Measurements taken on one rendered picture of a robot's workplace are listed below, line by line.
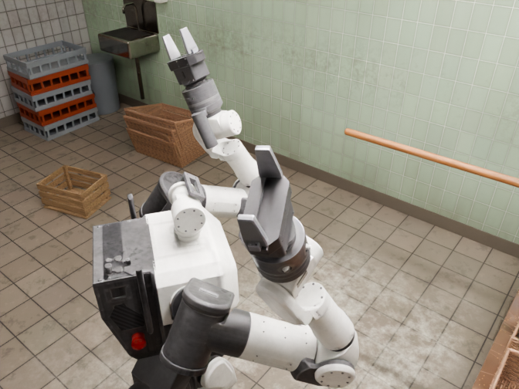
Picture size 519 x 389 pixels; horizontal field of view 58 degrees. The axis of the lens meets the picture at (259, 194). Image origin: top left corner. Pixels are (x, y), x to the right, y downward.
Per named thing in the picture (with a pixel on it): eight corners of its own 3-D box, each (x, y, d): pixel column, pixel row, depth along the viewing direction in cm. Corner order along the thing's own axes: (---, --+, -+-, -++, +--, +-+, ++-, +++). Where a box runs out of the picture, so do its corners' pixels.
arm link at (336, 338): (334, 322, 80) (374, 372, 91) (330, 274, 87) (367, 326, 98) (279, 337, 83) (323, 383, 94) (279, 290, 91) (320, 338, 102)
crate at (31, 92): (91, 79, 456) (88, 63, 448) (31, 96, 419) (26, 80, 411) (69, 69, 478) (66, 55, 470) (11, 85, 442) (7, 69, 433)
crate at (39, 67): (89, 62, 450) (86, 47, 442) (30, 80, 411) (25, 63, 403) (65, 55, 471) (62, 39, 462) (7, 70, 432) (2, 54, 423)
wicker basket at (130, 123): (174, 160, 389) (171, 130, 373) (126, 143, 414) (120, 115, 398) (210, 138, 423) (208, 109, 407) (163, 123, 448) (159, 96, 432)
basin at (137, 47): (167, 100, 471) (155, 1, 418) (138, 112, 447) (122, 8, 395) (137, 89, 495) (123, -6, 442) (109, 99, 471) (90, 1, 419)
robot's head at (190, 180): (167, 218, 98) (184, 190, 96) (162, 196, 105) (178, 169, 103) (192, 227, 101) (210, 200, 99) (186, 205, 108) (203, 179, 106)
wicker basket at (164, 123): (177, 153, 386) (174, 123, 371) (127, 137, 410) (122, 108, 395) (212, 130, 421) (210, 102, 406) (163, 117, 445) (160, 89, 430)
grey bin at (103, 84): (129, 107, 510) (120, 57, 480) (100, 119, 486) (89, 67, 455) (107, 99, 530) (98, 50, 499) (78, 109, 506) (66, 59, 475)
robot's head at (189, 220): (176, 244, 98) (172, 210, 94) (170, 217, 107) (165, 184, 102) (207, 238, 100) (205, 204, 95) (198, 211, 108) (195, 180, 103)
